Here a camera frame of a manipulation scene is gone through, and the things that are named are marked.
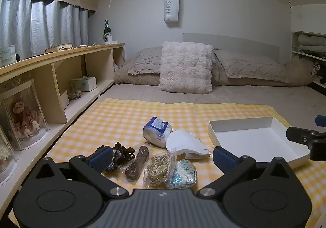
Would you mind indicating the beige duvet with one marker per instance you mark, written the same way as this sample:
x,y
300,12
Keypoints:
x,y
298,75

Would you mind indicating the plush doll in clear case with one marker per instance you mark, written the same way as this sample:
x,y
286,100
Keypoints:
x,y
23,116

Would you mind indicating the blue floral fabric pouch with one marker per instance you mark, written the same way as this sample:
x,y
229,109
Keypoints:
x,y
183,174

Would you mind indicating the grey bed sheet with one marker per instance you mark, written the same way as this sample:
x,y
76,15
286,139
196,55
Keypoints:
x,y
242,95

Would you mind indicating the folded cream blanket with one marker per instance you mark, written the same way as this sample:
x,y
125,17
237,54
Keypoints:
x,y
312,50
312,39

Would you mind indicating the pale green tissue box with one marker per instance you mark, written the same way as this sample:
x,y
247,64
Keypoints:
x,y
84,84

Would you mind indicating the brown item in clear bag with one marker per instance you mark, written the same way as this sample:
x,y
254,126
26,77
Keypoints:
x,y
136,165

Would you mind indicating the wooden bedside shelf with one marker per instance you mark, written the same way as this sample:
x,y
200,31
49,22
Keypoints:
x,y
43,75

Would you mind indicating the cream tin box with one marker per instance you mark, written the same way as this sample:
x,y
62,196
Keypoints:
x,y
59,47

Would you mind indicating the white charger block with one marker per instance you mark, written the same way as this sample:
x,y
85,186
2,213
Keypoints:
x,y
111,39

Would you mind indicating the dark brown hair scrunchie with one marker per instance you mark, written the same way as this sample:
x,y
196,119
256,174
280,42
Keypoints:
x,y
124,153

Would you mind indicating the fluffy cream pillow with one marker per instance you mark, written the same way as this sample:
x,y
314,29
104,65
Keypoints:
x,y
186,67

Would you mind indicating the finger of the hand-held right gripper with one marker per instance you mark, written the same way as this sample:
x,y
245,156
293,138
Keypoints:
x,y
321,120
300,137

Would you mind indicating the white hanging fabric bag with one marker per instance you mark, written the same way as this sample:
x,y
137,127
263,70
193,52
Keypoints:
x,y
171,6

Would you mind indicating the blue white tissue packet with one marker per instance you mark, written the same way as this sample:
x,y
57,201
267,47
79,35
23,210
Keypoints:
x,y
156,132

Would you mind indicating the white face mask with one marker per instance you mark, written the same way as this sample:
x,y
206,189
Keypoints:
x,y
184,145

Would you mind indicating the patterned hair scrunchie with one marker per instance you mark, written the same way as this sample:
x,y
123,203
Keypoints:
x,y
113,163

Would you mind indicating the clear display case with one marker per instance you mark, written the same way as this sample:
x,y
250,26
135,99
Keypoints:
x,y
6,159

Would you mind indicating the beige quilted pillow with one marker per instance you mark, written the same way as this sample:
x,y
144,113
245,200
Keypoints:
x,y
249,66
146,61

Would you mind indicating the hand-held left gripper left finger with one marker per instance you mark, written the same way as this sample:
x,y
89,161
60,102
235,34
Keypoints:
x,y
101,158

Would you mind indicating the pale blue curtain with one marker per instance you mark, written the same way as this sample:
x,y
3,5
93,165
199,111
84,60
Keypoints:
x,y
43,27

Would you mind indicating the white shallow cardboard box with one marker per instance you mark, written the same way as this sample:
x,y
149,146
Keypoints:
x,y
254,139

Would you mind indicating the yellow checkered blanket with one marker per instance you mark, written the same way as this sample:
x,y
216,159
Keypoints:
x,y
101,126

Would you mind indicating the green glass bottle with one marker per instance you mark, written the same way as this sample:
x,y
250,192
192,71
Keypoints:
x,y
107,30

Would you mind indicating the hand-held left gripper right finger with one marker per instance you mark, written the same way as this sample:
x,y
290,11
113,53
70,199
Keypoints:
x,y
224,159

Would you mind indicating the small white box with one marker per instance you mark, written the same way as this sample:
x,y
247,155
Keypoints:
x,y
65,100

